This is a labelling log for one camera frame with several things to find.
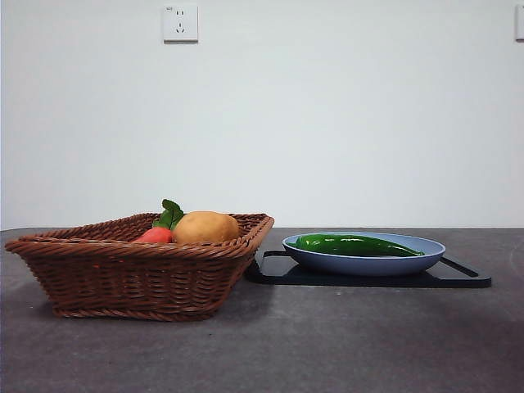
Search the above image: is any pale blue plate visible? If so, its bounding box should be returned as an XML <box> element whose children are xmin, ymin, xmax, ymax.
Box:
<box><xmin>281</xmin><ymin>231</ymin><xmax>447</xmax><ymax>276</ymax></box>

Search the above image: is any long green pepper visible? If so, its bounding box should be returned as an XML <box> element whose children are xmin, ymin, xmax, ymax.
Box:
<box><xmin>285</xmin><ymin>233</ymin><xmax>426</xmax><ymax>259</ymax></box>

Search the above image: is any brown woven wicker basket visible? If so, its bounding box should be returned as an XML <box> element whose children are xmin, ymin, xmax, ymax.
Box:
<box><xmin>4</xmin><ymin>211</ymin><xmax>276</xmax><ymax>321</ymax></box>

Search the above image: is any orange carrot with green leaves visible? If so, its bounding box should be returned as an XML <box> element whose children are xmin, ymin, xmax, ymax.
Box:
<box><xmin>131</xmin><ymin>198</ymin><xmax>185</xmax><ymax>244</ymax></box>

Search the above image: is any yellow-brown potato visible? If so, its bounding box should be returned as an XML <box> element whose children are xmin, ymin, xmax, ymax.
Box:
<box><xmin>171</xmin><ymin>210</ymin><xmax>240</xmax><ymax>245</ymax></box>

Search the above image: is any black flat tray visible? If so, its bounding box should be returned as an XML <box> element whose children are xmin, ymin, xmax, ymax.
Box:
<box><xmin>244</xmin><ymin>248</ymin><xmax>493</xmax><ymax>288</ymax></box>

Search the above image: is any white wall power socket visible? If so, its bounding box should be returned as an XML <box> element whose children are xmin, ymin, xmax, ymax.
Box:
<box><xmin>163</xmin><ymin>4</ymin><xmax>200</xmax><ymax>43</ymax></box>

